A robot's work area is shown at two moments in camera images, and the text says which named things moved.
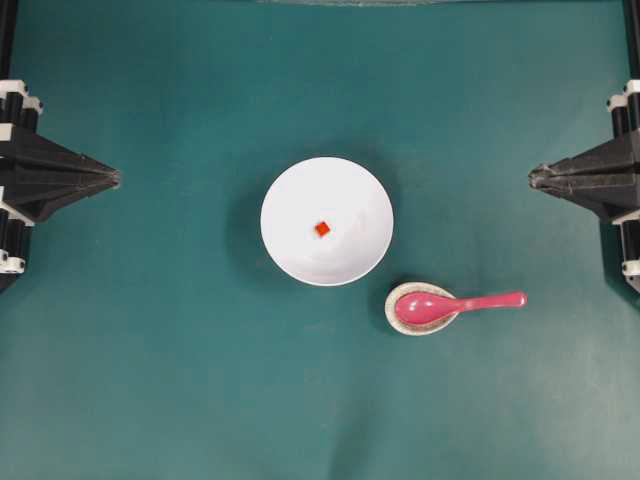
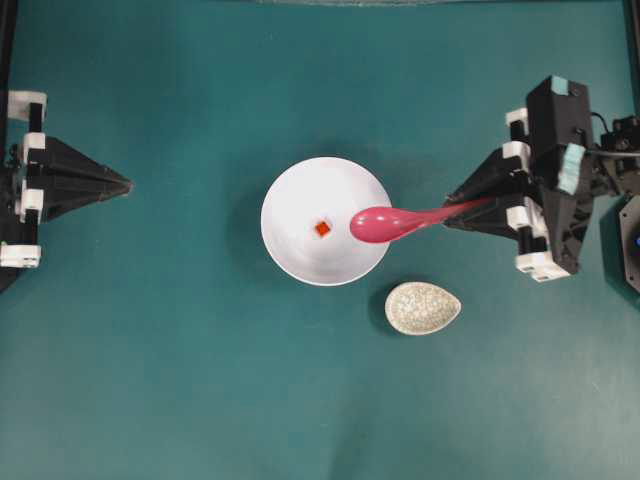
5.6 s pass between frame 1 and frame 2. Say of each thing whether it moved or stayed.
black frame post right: stayed
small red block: stayed
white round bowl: stayed
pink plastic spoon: moved
